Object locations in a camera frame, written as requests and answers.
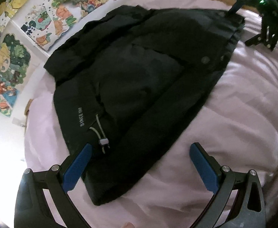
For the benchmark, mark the group of colourful wall drawings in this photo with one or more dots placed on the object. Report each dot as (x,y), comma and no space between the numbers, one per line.
(10,59)

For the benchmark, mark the pink bed sheet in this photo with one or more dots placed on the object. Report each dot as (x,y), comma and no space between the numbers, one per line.
(236,114)

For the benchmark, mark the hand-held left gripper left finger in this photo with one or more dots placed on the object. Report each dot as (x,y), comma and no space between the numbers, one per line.
(78,168)

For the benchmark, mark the person's left hand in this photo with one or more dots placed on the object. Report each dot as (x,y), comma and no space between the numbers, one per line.
(128,225)

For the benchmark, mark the black jacket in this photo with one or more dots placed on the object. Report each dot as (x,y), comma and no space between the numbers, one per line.
(139,80)

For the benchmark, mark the bright window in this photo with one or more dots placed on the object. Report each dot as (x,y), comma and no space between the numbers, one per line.
(1,171)

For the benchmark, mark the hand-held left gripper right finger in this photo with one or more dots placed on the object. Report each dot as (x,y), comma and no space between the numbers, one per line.
(204,168)

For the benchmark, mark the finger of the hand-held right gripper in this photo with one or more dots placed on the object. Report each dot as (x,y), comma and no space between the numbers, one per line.
(269,32)
(235,7)

